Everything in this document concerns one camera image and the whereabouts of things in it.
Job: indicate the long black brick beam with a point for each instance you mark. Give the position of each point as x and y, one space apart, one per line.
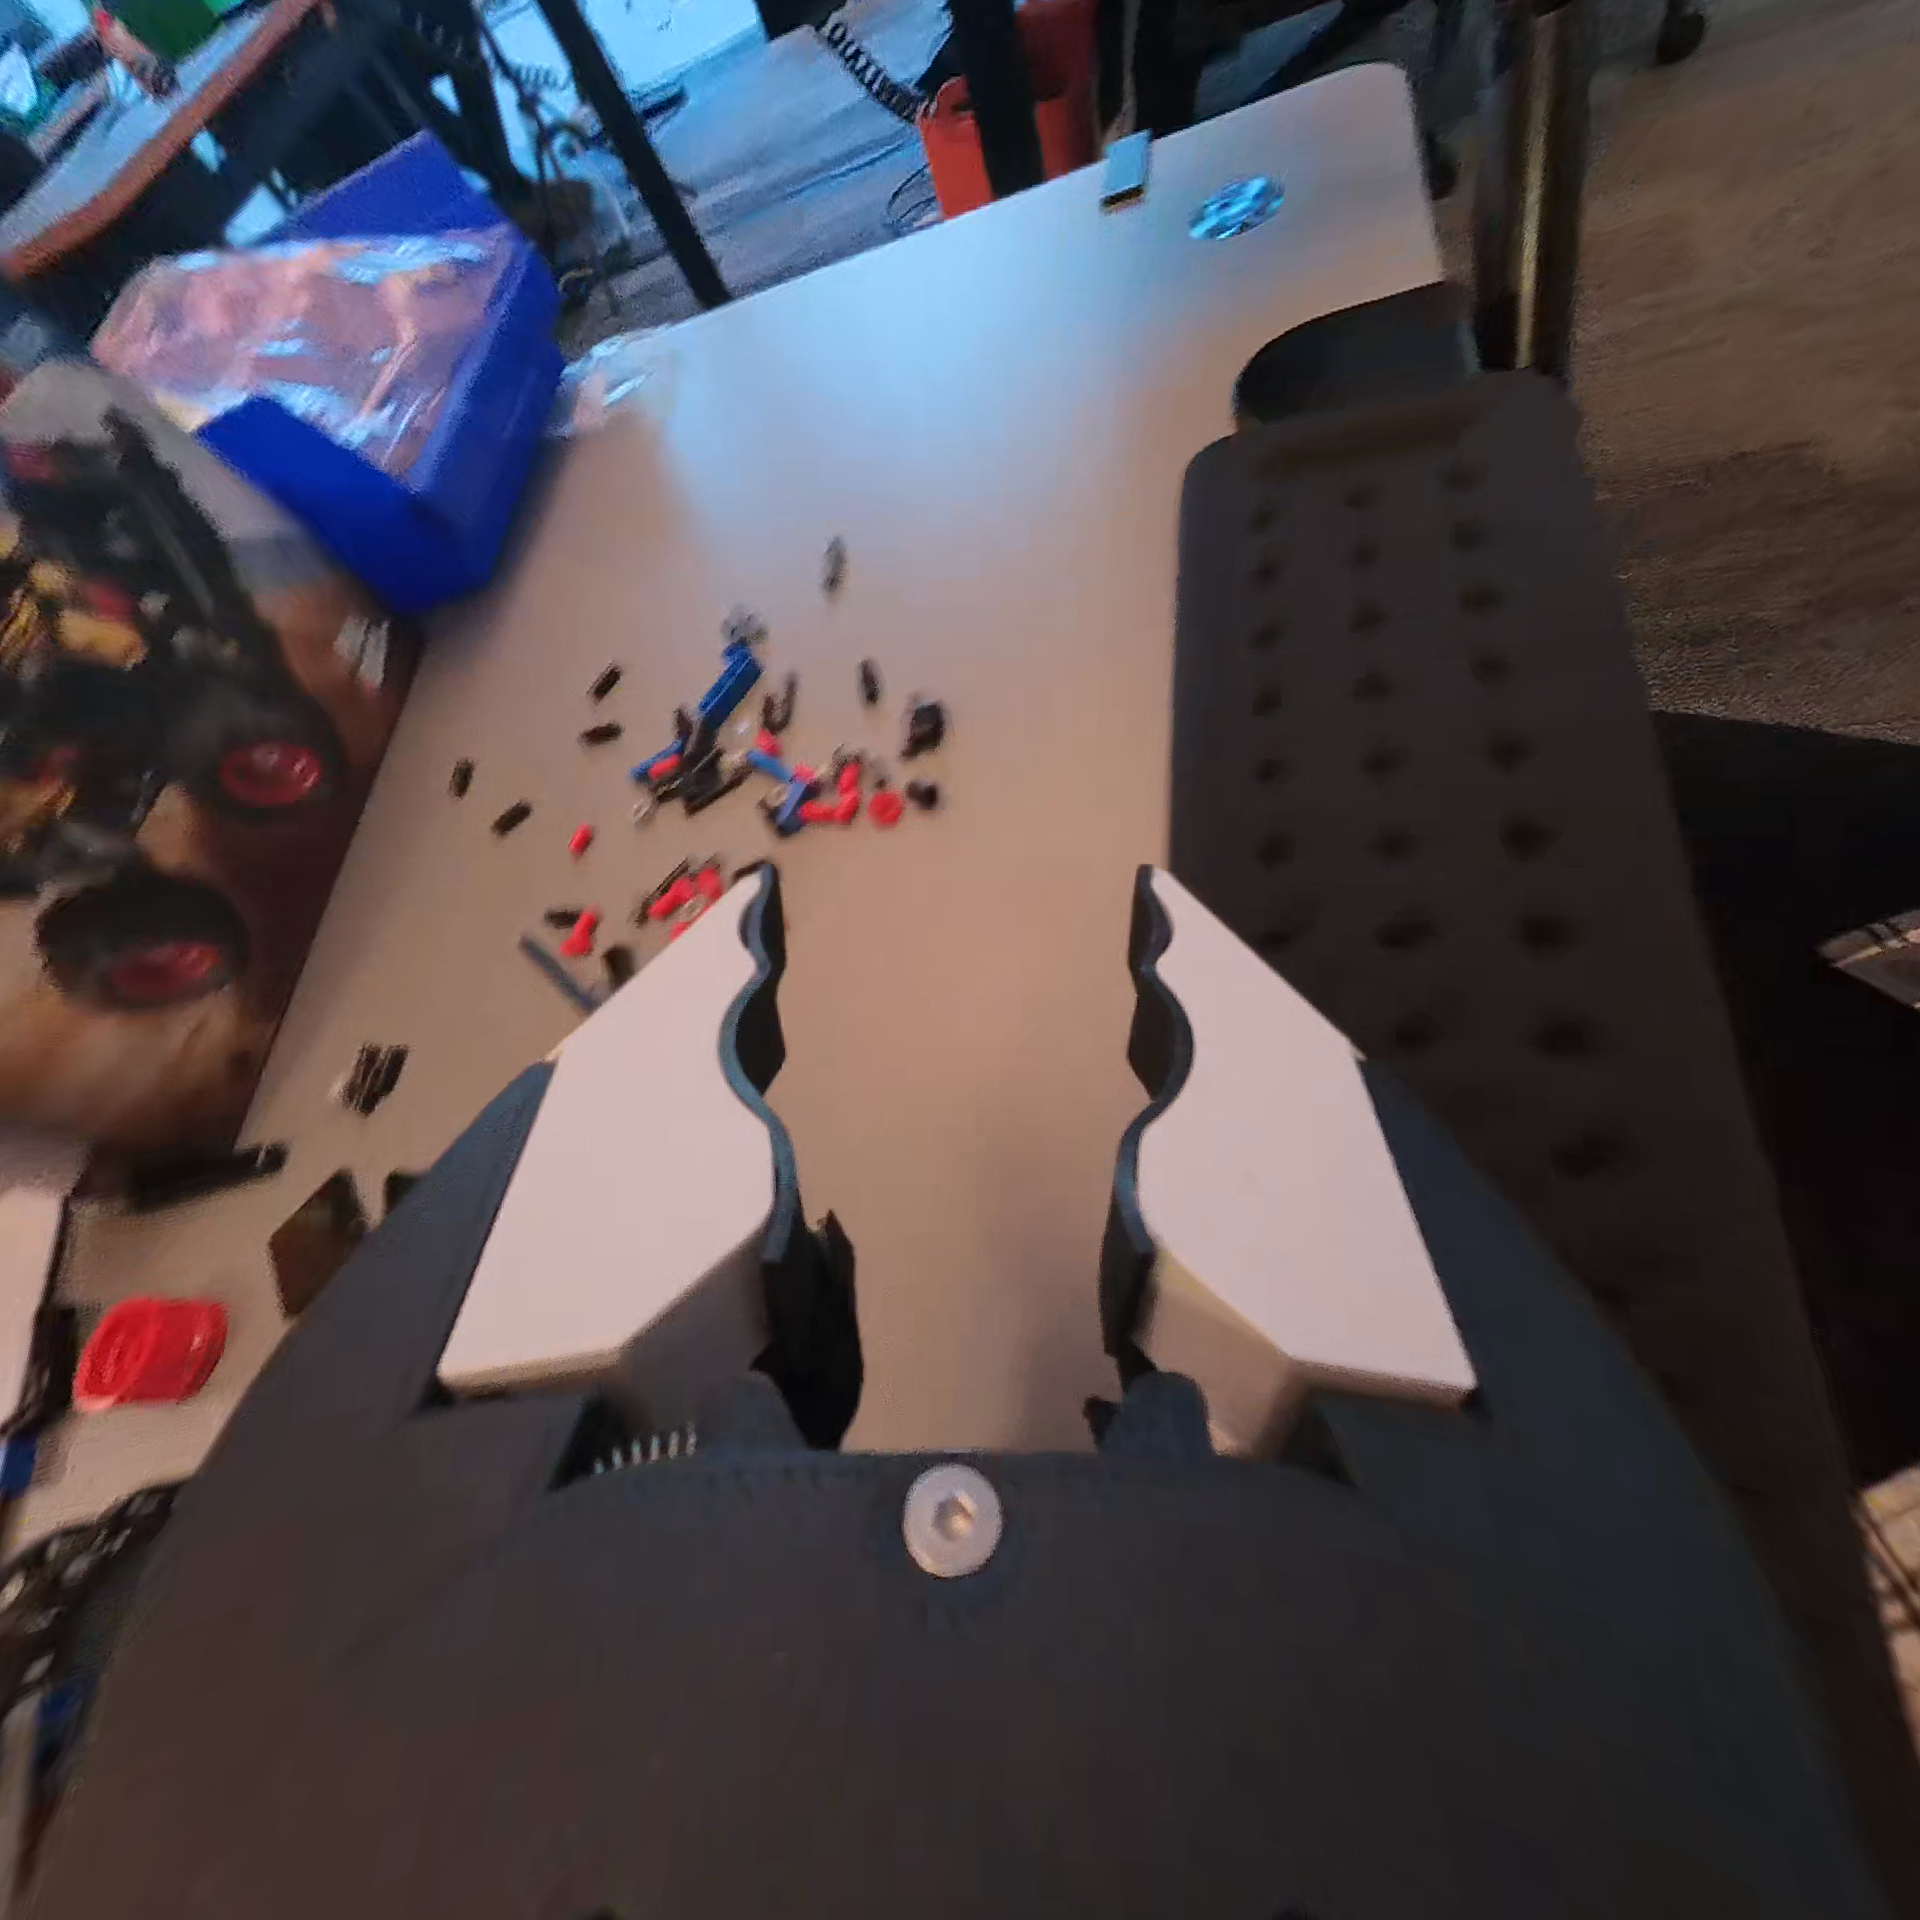
201 1177

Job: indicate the scattered small brick parts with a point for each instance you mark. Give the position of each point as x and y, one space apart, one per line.
751 750

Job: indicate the grey desk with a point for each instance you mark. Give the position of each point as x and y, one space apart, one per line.
975 525

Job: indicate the black smooth square tile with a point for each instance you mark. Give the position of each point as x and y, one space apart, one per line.
319 1242

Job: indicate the red toy wheel hub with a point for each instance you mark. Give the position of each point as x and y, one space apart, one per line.
148 1349

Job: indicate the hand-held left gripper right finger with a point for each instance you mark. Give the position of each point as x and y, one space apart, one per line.
1289 1214

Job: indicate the bunch of small black pins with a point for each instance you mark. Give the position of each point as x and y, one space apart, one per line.
375 1072

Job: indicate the long black axle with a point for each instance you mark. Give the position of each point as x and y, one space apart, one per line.
562 968

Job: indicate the blue storage bin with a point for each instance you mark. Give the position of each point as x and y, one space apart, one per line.
375 494

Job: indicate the black perforated panel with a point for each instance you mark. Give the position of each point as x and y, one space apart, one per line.
1425 750

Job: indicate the dark printed toy box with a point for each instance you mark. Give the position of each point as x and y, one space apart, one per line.
148 750

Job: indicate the metal pole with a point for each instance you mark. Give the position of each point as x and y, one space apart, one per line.
1553 181

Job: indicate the clear plastic bag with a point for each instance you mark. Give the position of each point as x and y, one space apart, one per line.
600 376

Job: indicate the small grey device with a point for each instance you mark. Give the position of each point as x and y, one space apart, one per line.
1124 173

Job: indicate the small blue connector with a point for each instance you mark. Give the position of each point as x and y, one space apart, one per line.
15 1463

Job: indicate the red plastic bin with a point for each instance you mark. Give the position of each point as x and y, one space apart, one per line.
989 135

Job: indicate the wooden work table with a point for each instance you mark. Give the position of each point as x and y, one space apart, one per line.
135 166

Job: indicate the toy brick truck model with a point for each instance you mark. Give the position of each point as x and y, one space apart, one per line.
60 1590

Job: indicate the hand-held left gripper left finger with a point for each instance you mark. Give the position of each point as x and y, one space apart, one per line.
628 1201

